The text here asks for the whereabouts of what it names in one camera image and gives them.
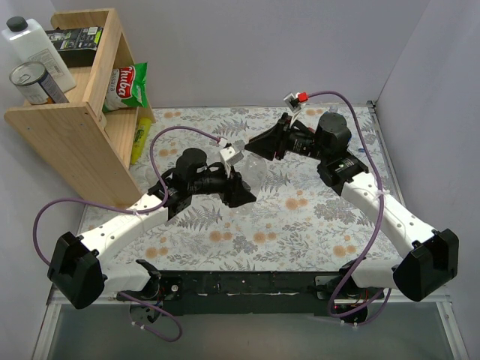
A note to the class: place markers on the wooden shelf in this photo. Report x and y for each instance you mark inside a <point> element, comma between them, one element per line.
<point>91,150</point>

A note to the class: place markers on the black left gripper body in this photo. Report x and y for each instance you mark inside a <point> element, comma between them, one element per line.
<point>231,188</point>

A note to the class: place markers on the white bottle black cap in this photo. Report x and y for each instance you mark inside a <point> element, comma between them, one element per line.
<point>32,44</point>

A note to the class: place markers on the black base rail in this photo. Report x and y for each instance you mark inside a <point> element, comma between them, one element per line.
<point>246,292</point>

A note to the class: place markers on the yellow marker tube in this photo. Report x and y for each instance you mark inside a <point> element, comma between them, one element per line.
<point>139,140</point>

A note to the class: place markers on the clear bottle white cap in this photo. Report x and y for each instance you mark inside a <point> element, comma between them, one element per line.
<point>253,171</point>

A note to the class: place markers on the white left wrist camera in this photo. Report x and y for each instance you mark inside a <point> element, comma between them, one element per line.
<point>229,155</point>

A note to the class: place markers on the metal tin can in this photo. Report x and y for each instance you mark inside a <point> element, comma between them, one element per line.
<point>35,83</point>

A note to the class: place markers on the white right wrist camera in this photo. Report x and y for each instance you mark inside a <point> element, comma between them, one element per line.
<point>295,103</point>

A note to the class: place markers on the floral patterned table mat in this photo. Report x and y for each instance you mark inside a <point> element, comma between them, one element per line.
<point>296,223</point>

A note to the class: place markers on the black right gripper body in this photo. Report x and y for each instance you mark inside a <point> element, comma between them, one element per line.
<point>282,136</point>

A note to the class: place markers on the black green box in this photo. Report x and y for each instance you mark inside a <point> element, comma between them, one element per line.
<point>77,46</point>

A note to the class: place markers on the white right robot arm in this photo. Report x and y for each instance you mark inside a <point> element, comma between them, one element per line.
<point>429,258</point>

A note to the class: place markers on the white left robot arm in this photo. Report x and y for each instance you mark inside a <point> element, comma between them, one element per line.
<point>82,265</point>

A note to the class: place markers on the green white snack bag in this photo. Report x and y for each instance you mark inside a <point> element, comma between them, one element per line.
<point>127,88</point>

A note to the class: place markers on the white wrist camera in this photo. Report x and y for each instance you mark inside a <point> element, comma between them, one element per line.
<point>295,103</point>
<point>229,155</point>

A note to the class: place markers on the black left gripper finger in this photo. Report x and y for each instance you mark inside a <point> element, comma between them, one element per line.
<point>236,182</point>
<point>239,196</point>

